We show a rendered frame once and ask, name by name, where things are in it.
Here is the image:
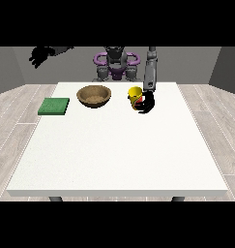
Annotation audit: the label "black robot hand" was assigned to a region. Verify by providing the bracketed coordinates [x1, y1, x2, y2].
[28, 46, 56, 70]
[134, 90, 156, 114]

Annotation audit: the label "yellow cup with melon print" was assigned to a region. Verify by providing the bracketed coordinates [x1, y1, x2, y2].
[127, 85, 144, 111]

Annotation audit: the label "green square pad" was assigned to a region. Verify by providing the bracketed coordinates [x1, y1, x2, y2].
[37, 97, 71, 116]

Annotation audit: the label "brown wooden bowl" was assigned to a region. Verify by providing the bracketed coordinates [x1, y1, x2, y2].
[75, 84, 112, 109]

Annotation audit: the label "grey robot trunk purple rings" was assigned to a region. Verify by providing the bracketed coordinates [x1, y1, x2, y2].
[92, 46, 142, 83]

